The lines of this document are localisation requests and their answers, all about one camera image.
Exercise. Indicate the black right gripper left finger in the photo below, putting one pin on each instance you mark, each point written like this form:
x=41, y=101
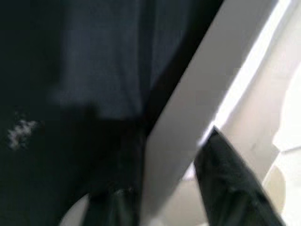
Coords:
x=115, y=209

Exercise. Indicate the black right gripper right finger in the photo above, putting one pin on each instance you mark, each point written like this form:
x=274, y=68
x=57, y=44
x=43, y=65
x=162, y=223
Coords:
x=228, y=183

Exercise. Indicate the white plastic table top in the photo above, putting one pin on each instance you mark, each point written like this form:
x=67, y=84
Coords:
x=188, y=106

